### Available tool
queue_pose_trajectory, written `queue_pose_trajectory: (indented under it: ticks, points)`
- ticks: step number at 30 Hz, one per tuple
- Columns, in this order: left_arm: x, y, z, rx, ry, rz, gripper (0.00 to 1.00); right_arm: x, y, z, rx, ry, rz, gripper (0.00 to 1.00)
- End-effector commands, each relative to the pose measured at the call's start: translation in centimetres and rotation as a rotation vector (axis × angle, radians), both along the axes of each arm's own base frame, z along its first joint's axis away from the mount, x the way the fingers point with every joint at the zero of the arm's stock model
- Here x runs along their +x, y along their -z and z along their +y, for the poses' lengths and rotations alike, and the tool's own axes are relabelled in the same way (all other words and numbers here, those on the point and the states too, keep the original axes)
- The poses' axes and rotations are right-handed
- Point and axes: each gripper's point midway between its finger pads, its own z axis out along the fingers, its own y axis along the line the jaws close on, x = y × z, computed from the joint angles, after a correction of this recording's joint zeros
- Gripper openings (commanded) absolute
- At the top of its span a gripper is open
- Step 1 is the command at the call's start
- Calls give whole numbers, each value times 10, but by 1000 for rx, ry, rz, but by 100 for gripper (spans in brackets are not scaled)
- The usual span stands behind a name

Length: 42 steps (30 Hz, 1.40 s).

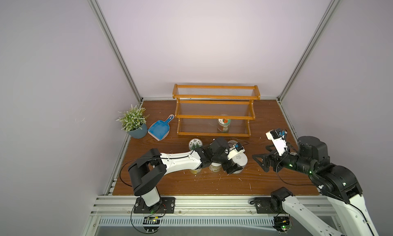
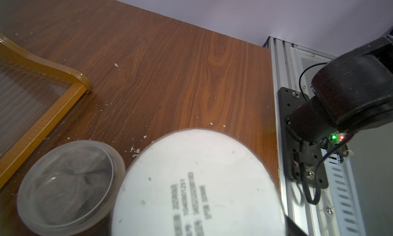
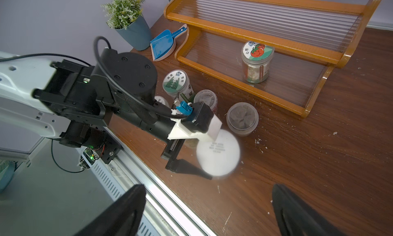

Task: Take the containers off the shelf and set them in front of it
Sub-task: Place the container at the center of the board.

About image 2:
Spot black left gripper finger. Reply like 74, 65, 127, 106
285, 216, 307, 236

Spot white lid jar bottom shelf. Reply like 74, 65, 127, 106
111, 129, 287, 236

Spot small clear tub brown contents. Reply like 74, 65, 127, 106
17, 140, 126, 236

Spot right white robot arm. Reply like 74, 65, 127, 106
283, 34, 393, 144

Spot wooden three-tier shelf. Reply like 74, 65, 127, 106
1, 35, 93, 186

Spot right controller board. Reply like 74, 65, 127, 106
320, 133, 349, 163

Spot aluminium front rail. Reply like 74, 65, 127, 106
265, 37, 366, 236

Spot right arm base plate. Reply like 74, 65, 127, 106
277, 87, 332, 189

